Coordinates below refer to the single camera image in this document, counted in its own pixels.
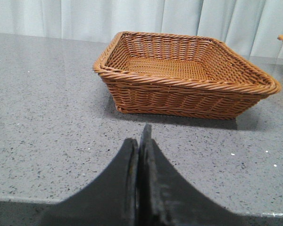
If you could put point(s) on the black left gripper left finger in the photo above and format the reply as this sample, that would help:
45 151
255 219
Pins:
109 200

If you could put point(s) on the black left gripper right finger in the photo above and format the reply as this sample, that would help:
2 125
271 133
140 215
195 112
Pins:
167 199

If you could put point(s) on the brown wicker basket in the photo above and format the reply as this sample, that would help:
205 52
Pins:
181 75

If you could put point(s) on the white curtain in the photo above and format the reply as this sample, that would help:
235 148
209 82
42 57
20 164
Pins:
249 27

